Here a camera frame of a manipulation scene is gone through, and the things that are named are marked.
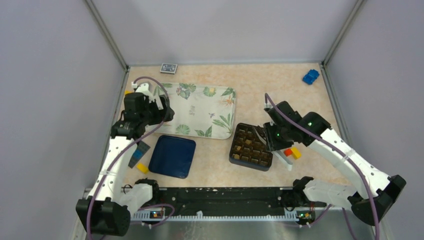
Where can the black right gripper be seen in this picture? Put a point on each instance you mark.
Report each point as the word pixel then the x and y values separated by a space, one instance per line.
pixel 269 128

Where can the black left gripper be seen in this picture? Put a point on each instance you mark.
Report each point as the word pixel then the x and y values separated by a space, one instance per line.
pixel 160 114

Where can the silver metal tongs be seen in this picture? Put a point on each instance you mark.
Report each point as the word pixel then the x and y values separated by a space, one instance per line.
pixel 274 144

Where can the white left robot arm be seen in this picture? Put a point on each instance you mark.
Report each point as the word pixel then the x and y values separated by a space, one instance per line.
pixel 106 210

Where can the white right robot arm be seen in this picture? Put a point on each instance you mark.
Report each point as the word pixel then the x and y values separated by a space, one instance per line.
pixel 372 192

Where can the blue chocolate box with insert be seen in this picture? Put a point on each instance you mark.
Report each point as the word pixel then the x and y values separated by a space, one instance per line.
pixel 253 153

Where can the orange toy brick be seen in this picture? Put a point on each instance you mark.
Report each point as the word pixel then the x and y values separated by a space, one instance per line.
pixel 288 152

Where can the yellow toy brick right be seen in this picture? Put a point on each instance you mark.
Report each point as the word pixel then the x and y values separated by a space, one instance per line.
pixel 296 154

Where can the white leaf-print tray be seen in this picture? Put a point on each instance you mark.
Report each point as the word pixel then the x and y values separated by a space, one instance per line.
pixel 206 111

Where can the dark blue box lid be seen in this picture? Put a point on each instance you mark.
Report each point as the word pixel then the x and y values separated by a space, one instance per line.
pixel 172 156

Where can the playing card deck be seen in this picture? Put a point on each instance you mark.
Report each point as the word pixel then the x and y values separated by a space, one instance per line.
pixel 168 68

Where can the light blue toy brick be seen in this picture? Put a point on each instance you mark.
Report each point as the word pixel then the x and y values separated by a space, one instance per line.
pixel 137 154

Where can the yellow toy brick front-left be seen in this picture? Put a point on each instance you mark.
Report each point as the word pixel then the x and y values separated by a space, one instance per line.
pixel 142 168

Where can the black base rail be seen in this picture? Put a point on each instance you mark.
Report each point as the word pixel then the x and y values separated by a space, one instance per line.
pixel 232 201

